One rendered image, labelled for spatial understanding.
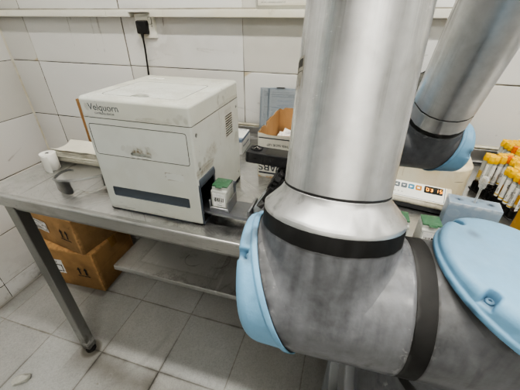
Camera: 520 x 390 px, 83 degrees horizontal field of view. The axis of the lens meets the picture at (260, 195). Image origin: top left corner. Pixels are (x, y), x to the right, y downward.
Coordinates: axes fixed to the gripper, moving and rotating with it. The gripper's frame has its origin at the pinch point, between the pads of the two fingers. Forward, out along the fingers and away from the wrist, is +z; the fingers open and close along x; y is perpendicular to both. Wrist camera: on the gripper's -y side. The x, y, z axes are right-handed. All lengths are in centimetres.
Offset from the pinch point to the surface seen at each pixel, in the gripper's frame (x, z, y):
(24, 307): 4, 145, -67
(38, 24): 59, 28, -122
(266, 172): 25.1, 4.7, -1.9
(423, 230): 1.8, -19.5, 32.5
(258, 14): 56, -27, -34
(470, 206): 7.4, -27.8, 37.9
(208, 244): -8.5, 10.3, -4.5
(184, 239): -8.5, 13.4, -10.2
